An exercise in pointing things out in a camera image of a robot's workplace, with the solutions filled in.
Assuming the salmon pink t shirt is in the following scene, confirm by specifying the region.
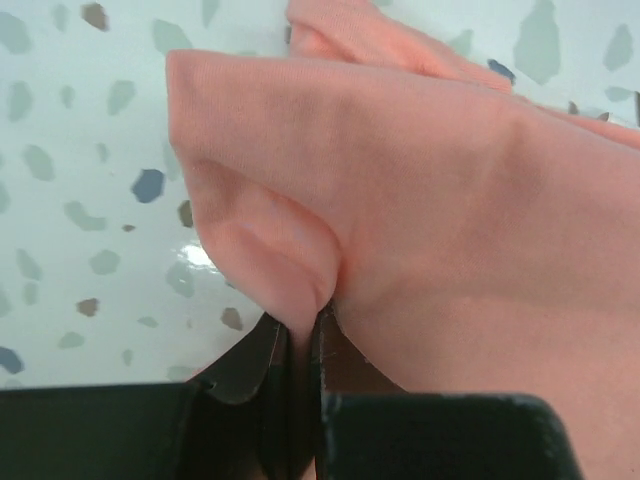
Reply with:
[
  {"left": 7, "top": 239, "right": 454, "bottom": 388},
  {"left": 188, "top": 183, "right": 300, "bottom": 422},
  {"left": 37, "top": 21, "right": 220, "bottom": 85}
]
[{"left": 166, "top": 1, "right": 639, "bottom": 479}]

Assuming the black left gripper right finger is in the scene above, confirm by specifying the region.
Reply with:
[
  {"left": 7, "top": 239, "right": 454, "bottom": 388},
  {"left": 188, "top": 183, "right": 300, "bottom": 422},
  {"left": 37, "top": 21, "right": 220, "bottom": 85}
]
[{"left": 311, "top": 307, "right": 583, "bottom": 480}]

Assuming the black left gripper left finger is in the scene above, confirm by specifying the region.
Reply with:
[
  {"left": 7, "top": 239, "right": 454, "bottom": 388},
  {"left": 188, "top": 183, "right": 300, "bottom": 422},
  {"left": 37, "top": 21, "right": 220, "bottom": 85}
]
[{"left": 1, "top": 316, "right": 289, "bottom": 479}]

